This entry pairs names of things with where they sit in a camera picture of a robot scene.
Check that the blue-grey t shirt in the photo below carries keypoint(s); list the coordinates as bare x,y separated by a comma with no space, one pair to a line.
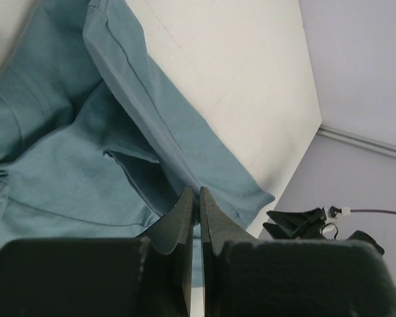
95,140

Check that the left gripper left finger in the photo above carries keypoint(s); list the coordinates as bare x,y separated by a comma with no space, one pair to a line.
149,275

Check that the right aluminium frame post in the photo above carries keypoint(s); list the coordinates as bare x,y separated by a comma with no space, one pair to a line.
359,141

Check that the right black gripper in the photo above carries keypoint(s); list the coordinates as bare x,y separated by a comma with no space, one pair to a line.
315,225

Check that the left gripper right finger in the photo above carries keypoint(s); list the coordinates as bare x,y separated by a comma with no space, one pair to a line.
244,276

